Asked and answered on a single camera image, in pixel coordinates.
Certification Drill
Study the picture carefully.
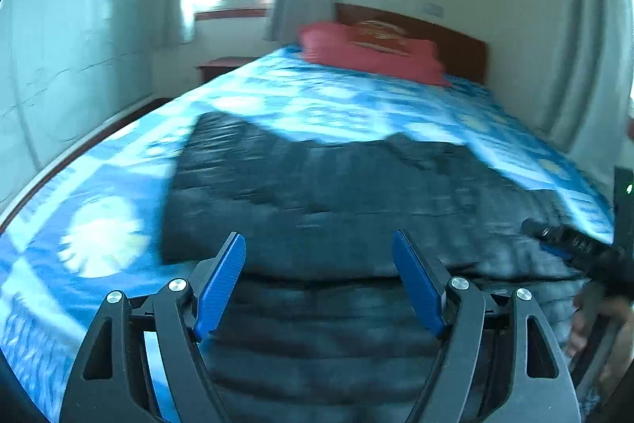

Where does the person's right hand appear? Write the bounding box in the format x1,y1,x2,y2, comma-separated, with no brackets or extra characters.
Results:
566,291,634,358

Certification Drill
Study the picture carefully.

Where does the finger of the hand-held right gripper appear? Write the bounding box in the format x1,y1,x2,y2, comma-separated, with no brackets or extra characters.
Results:
521,218,617,262

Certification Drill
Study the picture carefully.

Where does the dark puffer jacket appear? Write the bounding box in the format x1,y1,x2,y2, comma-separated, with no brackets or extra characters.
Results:
161,111,602,423

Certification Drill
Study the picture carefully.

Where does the blue patterned bedsheet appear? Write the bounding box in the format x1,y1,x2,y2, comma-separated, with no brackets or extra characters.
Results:
0,45,617,423

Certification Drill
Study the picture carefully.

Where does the brown wooden nightstand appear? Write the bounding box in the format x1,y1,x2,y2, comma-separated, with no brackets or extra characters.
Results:
195,56,258,84

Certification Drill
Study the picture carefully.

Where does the brown wooden headboard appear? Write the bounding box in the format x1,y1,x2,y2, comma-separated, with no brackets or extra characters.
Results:
334,3,489,85

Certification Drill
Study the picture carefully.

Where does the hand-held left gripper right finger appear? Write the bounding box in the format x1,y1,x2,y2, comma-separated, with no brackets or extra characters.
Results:
391,229,581,423

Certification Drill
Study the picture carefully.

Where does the red pillow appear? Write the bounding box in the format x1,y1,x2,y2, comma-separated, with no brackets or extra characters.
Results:
297,21,453,88

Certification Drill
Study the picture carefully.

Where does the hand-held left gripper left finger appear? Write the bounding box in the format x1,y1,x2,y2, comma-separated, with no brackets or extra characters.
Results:
59,232,247,423

